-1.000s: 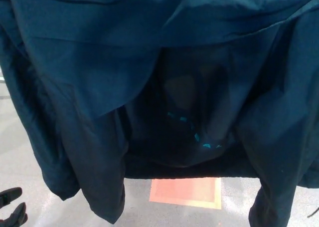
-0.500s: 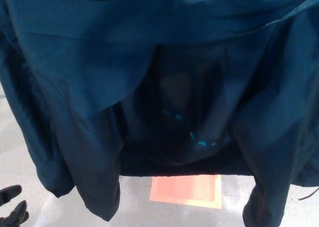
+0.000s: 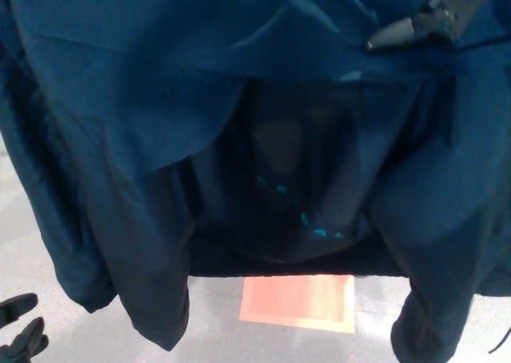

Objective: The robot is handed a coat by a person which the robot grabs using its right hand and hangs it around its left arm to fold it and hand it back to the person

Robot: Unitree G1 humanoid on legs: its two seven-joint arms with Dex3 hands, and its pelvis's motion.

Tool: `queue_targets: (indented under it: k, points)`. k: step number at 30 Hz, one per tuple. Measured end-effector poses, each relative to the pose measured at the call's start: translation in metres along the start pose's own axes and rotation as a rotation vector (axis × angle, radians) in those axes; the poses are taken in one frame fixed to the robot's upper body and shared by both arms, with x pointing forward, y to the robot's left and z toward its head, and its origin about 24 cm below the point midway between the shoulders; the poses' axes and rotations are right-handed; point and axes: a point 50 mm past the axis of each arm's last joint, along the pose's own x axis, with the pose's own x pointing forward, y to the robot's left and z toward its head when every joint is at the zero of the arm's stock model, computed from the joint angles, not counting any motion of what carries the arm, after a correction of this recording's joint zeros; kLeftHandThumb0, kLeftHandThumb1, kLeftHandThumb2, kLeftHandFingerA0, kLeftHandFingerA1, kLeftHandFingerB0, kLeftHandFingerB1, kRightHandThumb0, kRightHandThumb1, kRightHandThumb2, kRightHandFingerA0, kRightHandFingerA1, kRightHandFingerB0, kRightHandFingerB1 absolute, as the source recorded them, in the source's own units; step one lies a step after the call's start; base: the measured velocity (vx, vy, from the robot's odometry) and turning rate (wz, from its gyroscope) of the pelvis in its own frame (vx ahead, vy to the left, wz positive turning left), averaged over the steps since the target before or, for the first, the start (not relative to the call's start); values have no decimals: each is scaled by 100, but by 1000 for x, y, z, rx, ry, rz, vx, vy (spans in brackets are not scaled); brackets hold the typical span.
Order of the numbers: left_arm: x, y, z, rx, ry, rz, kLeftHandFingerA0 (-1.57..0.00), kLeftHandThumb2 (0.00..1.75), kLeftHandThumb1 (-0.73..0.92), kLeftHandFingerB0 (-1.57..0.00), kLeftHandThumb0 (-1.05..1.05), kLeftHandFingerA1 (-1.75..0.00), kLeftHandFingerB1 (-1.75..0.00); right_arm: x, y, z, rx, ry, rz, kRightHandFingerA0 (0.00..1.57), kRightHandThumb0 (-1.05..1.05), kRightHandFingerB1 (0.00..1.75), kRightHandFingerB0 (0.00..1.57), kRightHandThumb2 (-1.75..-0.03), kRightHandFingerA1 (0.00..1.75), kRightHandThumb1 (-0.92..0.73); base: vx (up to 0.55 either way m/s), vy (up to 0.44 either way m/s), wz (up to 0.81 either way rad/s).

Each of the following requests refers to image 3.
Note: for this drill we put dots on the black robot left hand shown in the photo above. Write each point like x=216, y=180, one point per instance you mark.
x=435, y=24

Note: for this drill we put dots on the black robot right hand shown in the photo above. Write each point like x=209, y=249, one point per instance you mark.
x=20, y=345

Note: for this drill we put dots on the dark blue coat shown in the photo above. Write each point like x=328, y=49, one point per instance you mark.
x=120, y=119

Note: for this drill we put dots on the orange floor mat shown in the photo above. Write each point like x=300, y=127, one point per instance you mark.
x=297, y=303

